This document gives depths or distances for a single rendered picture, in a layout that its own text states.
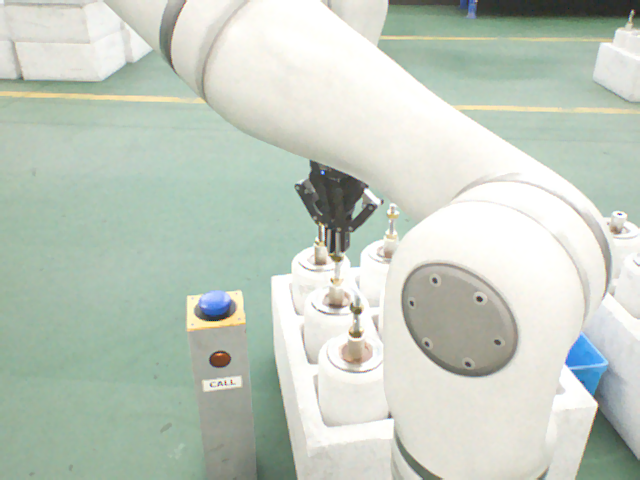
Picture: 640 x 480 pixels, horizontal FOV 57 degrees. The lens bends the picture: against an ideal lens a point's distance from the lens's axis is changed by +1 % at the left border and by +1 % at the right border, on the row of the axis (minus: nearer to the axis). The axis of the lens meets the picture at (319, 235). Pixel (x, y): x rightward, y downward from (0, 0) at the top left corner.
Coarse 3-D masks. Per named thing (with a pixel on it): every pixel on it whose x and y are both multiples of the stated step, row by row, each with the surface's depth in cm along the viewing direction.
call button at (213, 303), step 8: (208, 296) 73; (216, 296) 73; (224, 296) 73; (200, 304) 71; (208, 304) 71; (216, 304) 71; (224, 304) 71; (208, 312) 71; (216, 312) 71; (224, 312) 72
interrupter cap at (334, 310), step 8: (320, 288) 87; (328, 288) 88; (352, 288) 87; (312, 296) 86; (320, 296) 86; (328, 296) 86; (344, 296) 86; (352, 296) 86; (312, 304) 84; (320, 304) 84; (328, 304) 85; (344, 304) 85; (328, 312) 82; (336, 312) 82; (344, 312) 82
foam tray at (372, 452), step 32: (288, 288) 101; (288, 320) 93; (288, 352) 86; (288, 384) 89; (576, 384) 80; (288, 416) 94; (320, 416) 75; (576, 416) 78; (320, 448) 71; (352, 448) 72; (384, 448) 74; (576, 448) 81
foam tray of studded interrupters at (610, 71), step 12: (600, 48) 286; (612, 48) 275; (624, 48) 274; (600, 60) 286; (612, 60) 275; (624, 60) 265; (636, 60) 255; (600, 72) 286; (612, 72) 275; (624, 72) 265; (636, 72) 255; (600, 84) 287; (612, 84) 275; (624, 84) 265; (636, 84) 257; (624, 96) 265; (636, 96) 260
